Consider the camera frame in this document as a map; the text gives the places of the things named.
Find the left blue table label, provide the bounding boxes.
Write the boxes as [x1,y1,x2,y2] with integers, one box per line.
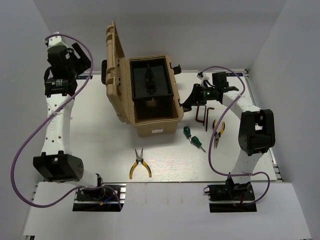
[76,75,93,80]

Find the yellow orange pliers right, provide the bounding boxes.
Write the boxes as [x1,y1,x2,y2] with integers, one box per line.
[214,121,226,149]

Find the green handled screwdriver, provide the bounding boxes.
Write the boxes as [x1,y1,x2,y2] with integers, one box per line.
[183,126,192,143]
[191,136,206,153]

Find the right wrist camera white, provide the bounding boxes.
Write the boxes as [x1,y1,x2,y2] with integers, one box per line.
[197,71,212,88]

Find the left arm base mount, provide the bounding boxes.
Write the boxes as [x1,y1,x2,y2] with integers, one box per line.
[72,183,127,212]

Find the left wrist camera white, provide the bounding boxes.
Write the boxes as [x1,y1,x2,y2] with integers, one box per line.
[44,35,68,49]

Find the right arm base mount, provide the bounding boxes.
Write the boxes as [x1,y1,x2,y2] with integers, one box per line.
[203,184,257,213]

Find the blue table label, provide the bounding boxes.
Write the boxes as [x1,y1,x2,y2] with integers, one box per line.
[226,72,244,77]
[76,75,93,80]

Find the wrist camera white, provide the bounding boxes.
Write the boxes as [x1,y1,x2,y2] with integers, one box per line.
[197,71,212,88]
[44,35,68,49]

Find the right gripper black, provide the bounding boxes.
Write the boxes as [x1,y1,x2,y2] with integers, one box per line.
[184,83,218,106]

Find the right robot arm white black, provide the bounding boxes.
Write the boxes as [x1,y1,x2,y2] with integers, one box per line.
[181,72,276,200]

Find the right blue table label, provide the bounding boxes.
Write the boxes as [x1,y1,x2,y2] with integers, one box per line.
[226,72,244,77]

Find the yellow long nose pliers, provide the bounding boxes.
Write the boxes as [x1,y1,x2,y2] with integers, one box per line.
[128,147,153,180]

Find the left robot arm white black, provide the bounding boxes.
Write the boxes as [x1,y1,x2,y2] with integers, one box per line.
[33,43,106,200]

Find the purple cable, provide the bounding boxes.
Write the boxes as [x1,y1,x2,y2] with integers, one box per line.
[11,34,123,211]
[201,66,271,206]

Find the black toolbox inner tray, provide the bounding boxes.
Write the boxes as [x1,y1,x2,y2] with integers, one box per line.
[129,57,174,102]

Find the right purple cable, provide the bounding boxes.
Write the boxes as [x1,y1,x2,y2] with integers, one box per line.
[201,66,271,206]

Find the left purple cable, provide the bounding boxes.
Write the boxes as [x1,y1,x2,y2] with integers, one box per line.
[11,34,123,211]

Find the large dark red hex key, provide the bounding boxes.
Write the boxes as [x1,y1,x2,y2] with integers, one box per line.
[195,105,207,126]

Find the small dark red hex key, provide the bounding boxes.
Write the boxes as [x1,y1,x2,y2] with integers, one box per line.
[205,107,215,132]

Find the tan plastic toolbox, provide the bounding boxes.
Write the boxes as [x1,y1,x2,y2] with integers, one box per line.
[101,22,184,137]

